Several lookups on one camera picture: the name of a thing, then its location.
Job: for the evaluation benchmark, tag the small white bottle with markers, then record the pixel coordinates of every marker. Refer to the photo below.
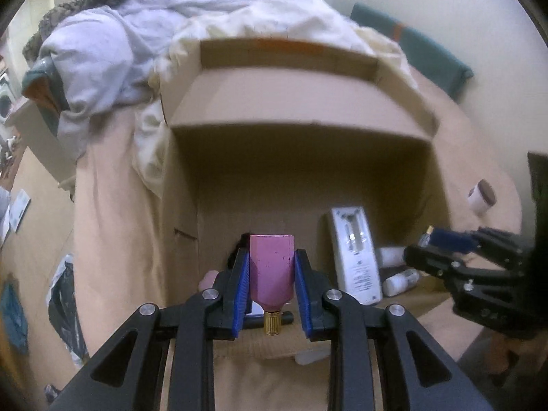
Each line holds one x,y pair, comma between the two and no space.
391,255
400,283

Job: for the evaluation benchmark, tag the green orange cloth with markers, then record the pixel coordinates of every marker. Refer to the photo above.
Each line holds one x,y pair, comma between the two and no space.
40,90

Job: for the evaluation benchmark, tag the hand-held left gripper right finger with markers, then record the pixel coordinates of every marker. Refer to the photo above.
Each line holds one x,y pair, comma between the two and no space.
303,295

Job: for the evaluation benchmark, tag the pink bottle gold cap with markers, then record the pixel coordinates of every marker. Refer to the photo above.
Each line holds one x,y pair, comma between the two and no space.
272,265

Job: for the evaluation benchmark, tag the black gold battery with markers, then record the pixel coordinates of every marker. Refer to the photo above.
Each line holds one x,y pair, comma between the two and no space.
428,233

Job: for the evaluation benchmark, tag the crumpled plastic bag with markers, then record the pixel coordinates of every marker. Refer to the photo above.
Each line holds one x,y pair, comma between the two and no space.
66,308

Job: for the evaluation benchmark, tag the dark knitted garment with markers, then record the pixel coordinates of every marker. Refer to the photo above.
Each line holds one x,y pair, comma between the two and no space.
64,13

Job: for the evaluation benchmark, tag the white rectangular package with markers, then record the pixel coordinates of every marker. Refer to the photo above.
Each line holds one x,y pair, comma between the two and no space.
353,257

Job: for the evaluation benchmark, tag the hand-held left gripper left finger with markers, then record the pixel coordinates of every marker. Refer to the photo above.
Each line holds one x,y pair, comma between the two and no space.
243,291

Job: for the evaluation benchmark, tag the white jar brown lid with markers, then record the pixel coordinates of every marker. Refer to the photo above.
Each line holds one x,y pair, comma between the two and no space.
481,197

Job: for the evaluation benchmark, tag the brown cardboard box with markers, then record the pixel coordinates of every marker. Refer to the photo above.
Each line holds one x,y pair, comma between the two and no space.
299,171

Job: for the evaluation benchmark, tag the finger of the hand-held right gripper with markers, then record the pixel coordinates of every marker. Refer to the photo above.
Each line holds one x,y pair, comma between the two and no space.
454,239
436,263

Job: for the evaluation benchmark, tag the beige bed sheet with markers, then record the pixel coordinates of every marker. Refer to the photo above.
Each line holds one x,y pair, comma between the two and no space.
115,222

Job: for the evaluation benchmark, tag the teal cloth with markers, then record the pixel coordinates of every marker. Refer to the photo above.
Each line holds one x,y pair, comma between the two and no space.
419,47

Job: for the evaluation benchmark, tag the light grey hoodie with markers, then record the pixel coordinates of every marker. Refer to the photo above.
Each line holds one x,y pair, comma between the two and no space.
98,51

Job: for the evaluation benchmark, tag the white paper booklet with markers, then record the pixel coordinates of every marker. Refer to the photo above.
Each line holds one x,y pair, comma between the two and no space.
19,209

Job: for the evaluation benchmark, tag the blue cloth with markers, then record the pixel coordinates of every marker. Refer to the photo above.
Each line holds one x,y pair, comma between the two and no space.
13,317

